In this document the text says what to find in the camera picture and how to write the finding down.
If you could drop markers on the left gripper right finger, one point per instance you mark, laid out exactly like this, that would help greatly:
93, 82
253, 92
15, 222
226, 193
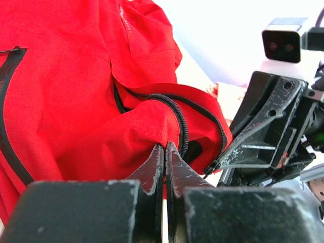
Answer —
200, 212

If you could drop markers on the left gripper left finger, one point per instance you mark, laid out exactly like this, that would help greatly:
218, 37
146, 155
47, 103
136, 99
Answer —
127, 210

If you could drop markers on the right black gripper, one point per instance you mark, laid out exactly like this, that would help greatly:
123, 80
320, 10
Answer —
275, 114

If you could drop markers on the red zip jacket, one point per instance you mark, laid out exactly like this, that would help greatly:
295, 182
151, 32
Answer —
88, 88

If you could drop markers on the pink plastic basket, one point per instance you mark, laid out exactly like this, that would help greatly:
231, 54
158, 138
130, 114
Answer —
316, 187

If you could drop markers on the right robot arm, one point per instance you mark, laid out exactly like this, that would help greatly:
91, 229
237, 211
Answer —
278, 119

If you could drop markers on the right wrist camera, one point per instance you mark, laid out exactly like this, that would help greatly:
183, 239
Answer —
284, 39

